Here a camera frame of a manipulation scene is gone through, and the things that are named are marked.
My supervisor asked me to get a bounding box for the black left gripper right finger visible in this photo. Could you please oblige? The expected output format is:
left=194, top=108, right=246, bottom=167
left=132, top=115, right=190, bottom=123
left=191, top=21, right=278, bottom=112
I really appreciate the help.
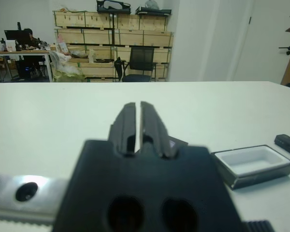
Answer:
left=139, top=101, right=179, bottom=160

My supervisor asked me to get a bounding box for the black case with goggles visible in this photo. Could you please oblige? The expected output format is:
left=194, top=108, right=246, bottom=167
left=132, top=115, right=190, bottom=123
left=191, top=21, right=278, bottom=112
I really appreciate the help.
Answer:
left=96, top=0, right=131, bottom=14

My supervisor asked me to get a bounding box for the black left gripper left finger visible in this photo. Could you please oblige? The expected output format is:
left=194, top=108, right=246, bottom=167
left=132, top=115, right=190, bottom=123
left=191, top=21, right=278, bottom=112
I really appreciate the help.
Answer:
left=108, top=102, right=137, bottom=158

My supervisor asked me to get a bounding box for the dark shallow tray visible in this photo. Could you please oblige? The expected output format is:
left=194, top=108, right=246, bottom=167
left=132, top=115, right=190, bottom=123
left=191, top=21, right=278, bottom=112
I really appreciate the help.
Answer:
left=70, top=49, right=89, bottom=59

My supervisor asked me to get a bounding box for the black flat case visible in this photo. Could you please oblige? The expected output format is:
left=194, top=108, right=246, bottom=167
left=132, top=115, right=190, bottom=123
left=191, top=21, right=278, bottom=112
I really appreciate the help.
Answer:
left=135, top=6, right=172, bottom=17

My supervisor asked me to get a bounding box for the yellow-green plastic bag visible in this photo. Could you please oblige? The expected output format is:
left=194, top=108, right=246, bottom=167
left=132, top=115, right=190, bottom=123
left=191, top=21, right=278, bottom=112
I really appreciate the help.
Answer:
left=53, top=64, right=86, bottom=83

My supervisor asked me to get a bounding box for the black box lid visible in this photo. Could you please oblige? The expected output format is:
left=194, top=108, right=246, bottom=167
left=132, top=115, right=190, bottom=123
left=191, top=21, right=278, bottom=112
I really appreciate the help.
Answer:
left=168, top=136, right=189, bottom=148

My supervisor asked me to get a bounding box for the black pocket camera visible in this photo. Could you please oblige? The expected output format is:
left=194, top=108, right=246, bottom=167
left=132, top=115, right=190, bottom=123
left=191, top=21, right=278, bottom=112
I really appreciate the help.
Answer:
left=274, top=133, right=290, bottom=160

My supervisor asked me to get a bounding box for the person in dark clothes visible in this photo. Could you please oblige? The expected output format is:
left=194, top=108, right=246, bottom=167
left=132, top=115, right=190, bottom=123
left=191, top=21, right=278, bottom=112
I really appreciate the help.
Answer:
left=22, top=28, right=45, bottom=78

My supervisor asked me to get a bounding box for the white door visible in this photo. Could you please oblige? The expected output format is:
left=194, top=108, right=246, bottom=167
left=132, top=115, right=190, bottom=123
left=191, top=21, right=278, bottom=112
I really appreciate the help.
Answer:
left=238, top=0, right=290, bottom=84

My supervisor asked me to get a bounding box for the pink product box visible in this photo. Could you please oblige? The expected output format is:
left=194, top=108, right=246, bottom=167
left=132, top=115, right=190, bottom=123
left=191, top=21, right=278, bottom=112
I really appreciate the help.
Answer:
left=57, top=33, right=70, bottom=55

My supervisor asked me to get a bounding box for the black mesh office chair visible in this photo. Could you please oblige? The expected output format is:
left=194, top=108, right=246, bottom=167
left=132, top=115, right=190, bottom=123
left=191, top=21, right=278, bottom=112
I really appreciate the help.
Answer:
left=114, top=45, right=158, bottom=82

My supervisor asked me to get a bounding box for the white plastic bag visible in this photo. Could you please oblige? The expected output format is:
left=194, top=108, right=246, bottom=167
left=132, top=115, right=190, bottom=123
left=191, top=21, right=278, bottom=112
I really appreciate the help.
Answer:
left=49, top=50, right=72, bottom=71

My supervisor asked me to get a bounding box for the white office desk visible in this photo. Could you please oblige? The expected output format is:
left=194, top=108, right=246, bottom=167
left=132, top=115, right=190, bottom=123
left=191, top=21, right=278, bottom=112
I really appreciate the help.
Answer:
left=0, top=49, right=54, bottom=83

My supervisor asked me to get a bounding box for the black computer monitor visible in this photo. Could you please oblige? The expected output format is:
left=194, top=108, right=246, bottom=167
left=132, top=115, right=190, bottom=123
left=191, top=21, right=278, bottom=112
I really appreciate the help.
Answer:
left=3, top=21, right=31, bottom=42

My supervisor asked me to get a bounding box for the black computer tower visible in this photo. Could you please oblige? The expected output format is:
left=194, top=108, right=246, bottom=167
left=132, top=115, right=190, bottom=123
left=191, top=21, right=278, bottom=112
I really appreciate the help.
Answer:
left=16, top=59, right=32, bottom=80

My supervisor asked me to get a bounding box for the white product box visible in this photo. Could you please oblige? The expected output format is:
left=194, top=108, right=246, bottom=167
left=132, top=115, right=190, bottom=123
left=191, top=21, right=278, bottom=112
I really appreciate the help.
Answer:
left=5, top=39, right=16, bottom=52

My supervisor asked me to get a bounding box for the black box with white insert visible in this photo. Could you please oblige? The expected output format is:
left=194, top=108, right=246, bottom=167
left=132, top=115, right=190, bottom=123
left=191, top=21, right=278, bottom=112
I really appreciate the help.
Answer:
left=211, top=144, right=290, bottom=190

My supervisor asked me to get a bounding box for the black door handle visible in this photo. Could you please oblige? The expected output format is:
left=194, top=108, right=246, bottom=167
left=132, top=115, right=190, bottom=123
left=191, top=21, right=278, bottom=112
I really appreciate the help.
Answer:
left=277, top=45, right=290, bottom=56

